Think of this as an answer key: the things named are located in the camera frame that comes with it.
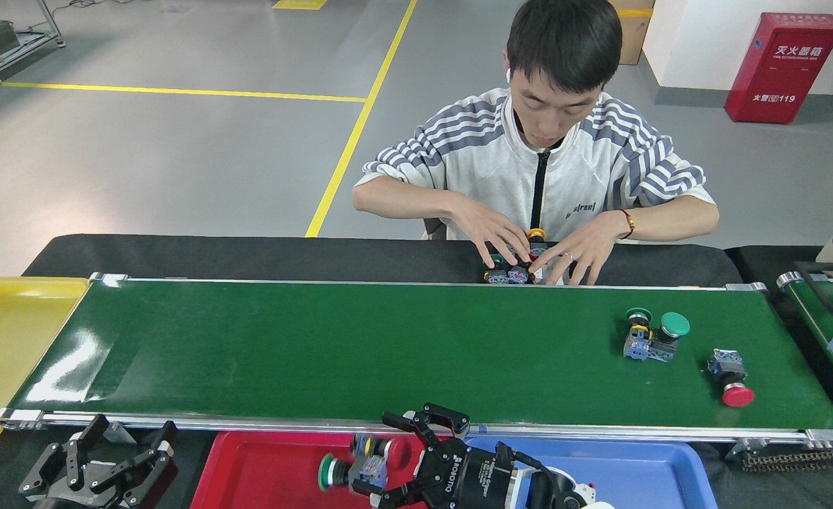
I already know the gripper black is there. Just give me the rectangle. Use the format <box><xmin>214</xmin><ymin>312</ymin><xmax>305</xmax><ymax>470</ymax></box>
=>
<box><xmin>19</xmin><ymin>415</ymin><xmax>179</xmax><ymax>509</ymax></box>
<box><xmin>372</xmin><ymin>404</ymin><xmax>523</xmax><ymax>509</ymax></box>

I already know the red push button switch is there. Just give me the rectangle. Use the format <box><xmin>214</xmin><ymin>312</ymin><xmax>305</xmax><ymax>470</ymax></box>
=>
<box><xmin>353</xmin><ymin>434</ymin><xmax>413</xmax><ymax>471</ymax></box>
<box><xmin>706</xmin><ymin>349</ymin><xmax>755</xmax><ymax>408</ymax></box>

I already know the green conveyor belt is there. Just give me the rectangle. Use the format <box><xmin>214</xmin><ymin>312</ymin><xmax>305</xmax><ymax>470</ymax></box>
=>
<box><xmin>0</xmin><ymin>272</ymin><xmax>833</xmax><ymax>453</ymax></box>
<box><xmin>776</xmin><ymin>271</ymin><xmax>833</xmax><ymax>418</ymax></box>

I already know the red plastic tray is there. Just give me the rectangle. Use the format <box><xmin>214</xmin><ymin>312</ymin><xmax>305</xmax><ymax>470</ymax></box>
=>
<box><xmin>190</xmin><ymin>430</ymin><xmax>452</xmax><ymax>509</ymax></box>

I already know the yellow plastic tray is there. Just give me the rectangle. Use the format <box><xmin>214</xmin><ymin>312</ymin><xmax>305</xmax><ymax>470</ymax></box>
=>
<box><xmin>0</xmin><ymin>276</ymin><xmax>90</xmax><ymax>455</ymax></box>

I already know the blue plastic tray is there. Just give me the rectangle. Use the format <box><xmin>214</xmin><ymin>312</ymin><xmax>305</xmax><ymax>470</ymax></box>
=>
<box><xmin>459</xmin><ymin>435</ymin><xmax>719</xmax><ymax>509</ymax></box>

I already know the person's right hand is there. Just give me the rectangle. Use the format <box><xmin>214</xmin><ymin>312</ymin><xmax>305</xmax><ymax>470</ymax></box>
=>
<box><xmin>446</xmin><ymin>194</ymin><xmax>532</xmax><ymax>268</ymax></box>

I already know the person's left hand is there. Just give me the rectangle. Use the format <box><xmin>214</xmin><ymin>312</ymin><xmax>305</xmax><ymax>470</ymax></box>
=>
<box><xmin>529</xmin><ymin>212</ymin><xmax>632</xmax><ymax>286</ymax></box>

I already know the person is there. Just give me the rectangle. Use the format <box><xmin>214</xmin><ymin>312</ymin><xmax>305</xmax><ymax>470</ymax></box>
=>
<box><xmin>351</xmin><ymin>0</ymin><xmax>721</xmax><ymax>287</ymax></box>

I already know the cardboard box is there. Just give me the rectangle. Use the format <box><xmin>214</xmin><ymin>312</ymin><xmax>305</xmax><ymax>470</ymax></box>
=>
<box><xmin>608</xmin><ymin>0</ymin><xmax>655</xmax><ymax>66</ymax></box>

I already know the red fire extinguisher cabinet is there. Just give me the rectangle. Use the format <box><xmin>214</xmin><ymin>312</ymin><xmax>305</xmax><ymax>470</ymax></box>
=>
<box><xmin>725</xmin><ymin>12</ymin><xmax>833</xmax><ymax>125</ymax></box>

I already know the black conveyor drive chain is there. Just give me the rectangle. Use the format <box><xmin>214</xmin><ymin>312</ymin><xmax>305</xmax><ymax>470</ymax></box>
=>
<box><xmin>741</xmin><ymin>445</ymin><xmax>833</xmax><ymax>473</ymax></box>

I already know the metal frame rack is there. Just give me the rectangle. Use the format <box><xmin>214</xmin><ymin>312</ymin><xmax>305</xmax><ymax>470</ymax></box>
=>
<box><xmin>0</xmin><ymin>0</ymin><xmax>65</xmax><ymax>91</ymax></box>

